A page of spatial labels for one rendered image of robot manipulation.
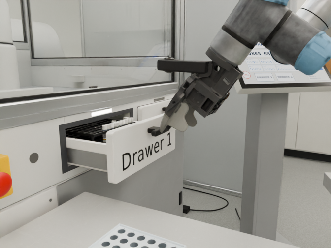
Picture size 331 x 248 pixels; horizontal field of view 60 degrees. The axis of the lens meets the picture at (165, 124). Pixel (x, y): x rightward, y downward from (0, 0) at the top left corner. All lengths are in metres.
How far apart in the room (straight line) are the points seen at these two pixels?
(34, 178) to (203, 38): 1.96
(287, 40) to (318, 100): 2.93
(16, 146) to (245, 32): 0.47
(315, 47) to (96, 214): 0.52
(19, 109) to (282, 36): 0.50
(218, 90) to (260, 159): 0.98
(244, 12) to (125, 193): 0.62
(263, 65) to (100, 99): 0.87
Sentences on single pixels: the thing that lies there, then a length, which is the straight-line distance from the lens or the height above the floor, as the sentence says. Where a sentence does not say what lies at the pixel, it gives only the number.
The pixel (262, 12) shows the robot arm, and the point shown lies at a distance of 0.56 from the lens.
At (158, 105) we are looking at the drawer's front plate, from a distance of 0.99.
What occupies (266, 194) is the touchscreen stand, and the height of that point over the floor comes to 0.39.
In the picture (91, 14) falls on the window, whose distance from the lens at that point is 0.78.
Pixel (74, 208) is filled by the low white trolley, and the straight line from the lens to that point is 0.66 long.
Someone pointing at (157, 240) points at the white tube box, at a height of 0.80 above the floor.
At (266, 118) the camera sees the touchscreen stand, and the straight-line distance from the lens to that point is 1.50.
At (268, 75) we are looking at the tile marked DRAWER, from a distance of 1.39.
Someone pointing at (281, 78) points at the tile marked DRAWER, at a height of 1.00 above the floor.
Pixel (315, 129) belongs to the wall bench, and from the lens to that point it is 3.53.
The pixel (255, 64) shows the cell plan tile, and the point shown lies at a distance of 1.39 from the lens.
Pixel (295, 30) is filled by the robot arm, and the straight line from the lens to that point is 0.57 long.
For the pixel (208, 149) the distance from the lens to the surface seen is 2.47.
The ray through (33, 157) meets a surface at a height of 0.88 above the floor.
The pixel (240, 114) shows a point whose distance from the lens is 2.31.
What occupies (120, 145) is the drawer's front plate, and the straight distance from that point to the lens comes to 0.60.
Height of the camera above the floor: 1.06
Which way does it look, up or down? 12 degrees down
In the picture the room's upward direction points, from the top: straight up
